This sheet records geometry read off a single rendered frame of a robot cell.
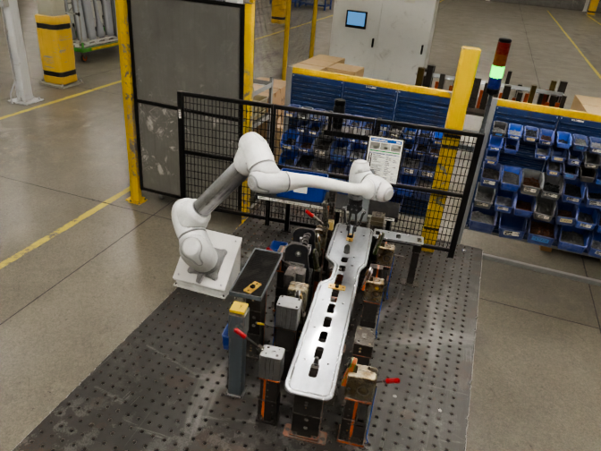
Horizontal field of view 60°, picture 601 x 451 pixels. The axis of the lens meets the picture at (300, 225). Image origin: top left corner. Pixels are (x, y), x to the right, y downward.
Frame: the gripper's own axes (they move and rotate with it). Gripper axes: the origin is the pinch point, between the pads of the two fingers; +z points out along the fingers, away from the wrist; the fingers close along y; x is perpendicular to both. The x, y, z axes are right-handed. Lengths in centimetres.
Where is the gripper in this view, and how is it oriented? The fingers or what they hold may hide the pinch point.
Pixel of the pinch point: (351, 231)
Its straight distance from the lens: 290.4
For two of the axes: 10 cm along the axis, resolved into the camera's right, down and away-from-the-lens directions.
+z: -0.8, 8.8, 4.7
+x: 2.1, -4.5, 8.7
